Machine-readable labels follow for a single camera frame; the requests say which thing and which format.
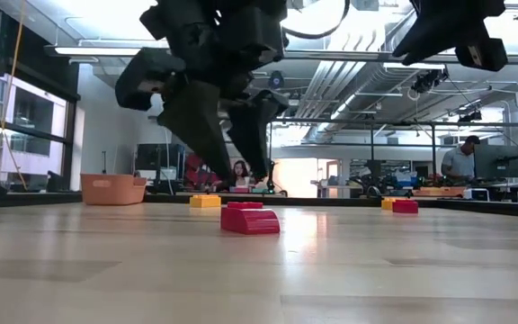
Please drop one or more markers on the blue and white box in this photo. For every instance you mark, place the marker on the blue and white box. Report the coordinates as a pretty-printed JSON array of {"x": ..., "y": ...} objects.
[{"x": 405, "y": 179}]

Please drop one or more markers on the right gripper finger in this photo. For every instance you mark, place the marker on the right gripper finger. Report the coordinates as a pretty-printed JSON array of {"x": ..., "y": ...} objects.
[{"x": 425, "y": 45}]

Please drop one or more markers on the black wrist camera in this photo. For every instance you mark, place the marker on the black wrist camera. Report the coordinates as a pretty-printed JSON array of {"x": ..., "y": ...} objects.
[
  {"x": 146, "y": 76},
  {"x": 484, "y": 56}
]

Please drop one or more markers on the black metal rack frame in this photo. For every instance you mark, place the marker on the black metal rack frame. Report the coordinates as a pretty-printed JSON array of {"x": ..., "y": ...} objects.
[{"x": 421, "y": 123}]

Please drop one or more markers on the black round ceiling device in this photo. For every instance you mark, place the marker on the black round ceiling device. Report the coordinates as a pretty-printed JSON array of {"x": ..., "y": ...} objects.
[{"x": 277, "y": 80}]

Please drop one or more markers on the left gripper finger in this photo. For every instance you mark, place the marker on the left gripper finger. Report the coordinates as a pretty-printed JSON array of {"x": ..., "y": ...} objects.
[
  {"x": 196, "y": 126},
  {"x": 250, "y": 135}
]

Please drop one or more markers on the long ceiling lamp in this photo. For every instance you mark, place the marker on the long ceiling lamp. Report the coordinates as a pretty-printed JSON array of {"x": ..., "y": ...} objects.
[
  {"x": 414, "y": 65},
  {"x": 97, "y": 51}
]

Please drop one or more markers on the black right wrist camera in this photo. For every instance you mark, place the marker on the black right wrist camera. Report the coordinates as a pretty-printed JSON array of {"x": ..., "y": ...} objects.
[{"x": 484, "y": 56}]

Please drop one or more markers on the small white box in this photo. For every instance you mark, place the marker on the small white box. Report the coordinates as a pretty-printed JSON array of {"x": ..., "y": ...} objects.
[{"x": 477, "y": 194}]

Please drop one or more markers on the yellow toy block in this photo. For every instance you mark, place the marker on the yellow toy block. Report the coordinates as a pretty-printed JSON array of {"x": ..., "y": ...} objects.
[
  {"x": 386, "y": 204},
  {"x": 205, "y": 201}
]

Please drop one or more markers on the black track light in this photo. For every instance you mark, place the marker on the black track light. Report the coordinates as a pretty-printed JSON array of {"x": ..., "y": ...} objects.
[
  {"x": 470, "y": 116},
  {"x": 430, "y": 81}
]

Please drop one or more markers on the black computer monitor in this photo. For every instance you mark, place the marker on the black computer monitor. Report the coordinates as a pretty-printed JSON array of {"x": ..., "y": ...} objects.
[{"x": 160, "y": 162}]

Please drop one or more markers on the red toy block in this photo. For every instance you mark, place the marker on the red toy block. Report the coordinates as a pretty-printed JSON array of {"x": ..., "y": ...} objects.
[
  {"x": 250, "y": 221},
  {"x": 405, "y": 206}
]

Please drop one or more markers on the person at desk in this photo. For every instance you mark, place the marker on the person at desk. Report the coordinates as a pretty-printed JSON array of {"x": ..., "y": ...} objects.
[{"x": 459, "y": 162}]

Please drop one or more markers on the seated person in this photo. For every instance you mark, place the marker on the seated person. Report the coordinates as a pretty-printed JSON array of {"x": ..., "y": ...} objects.
[{"x": 240, "y": 173}]

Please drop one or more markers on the orange plastic bin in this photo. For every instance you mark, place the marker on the orange plastic bin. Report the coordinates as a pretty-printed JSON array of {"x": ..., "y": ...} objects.
[{"x": 110, "y": 191}]

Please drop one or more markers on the dark desk monitor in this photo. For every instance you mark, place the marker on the dark desk monitor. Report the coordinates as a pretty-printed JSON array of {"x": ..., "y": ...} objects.
[{"x": 497, "y": 161}]

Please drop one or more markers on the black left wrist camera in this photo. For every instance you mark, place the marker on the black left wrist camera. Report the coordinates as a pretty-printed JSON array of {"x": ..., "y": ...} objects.
[{"x": 146, "y": 76}]

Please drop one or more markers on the black window frame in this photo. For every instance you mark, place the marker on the black window frame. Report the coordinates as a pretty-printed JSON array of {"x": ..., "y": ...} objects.
[{"x": 72, "y": 135}]

